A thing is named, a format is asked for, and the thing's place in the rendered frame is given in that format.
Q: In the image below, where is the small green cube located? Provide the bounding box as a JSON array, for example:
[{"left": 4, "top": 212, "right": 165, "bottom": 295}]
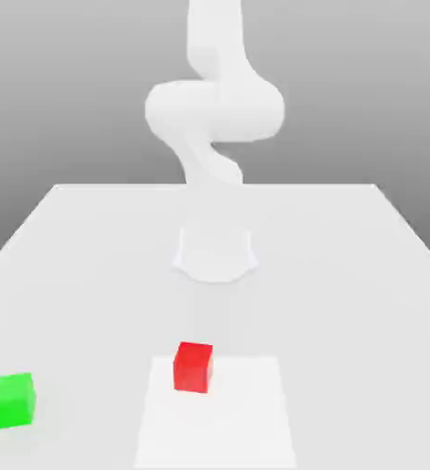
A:
[{"left": 0, "top": 372, "right": 38, "bottom": 431}]

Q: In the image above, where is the small red cube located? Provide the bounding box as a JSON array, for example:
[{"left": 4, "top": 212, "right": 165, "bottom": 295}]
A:
[{"left": 172, "top": 341, "right": 215, "bottom": 395}]

